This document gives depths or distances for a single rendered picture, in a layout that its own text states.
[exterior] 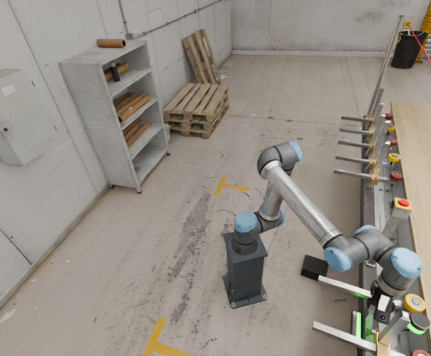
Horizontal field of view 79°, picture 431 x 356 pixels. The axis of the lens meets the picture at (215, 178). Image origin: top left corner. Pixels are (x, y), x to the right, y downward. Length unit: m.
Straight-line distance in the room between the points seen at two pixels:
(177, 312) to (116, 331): 0.48
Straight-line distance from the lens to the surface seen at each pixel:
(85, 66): 2.82
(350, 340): 1.47
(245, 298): 2.38
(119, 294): 2.62
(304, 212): 1.12
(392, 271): 1.11
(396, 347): 1.82
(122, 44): 3.23
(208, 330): 2.33
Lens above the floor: 2.17
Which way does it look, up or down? 39 degrees down
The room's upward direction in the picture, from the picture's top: 4 degrees counter-clockwise
